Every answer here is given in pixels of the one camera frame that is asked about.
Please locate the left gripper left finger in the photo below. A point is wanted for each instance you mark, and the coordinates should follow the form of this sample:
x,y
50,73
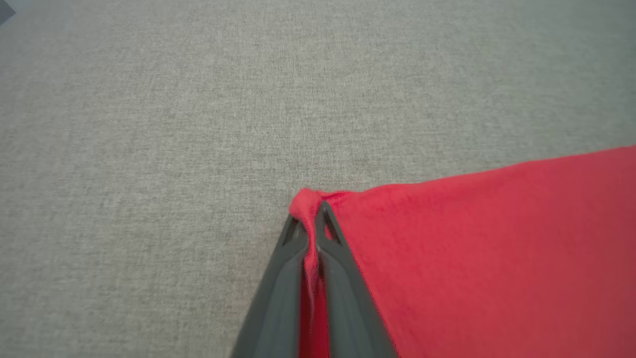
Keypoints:
x,y
278,308

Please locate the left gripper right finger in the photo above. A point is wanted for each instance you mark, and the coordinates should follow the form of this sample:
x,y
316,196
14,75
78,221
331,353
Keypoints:
x,y
348,308

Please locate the red and white garment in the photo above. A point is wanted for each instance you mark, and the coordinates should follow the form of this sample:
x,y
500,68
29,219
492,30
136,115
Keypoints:
x,y
497,248

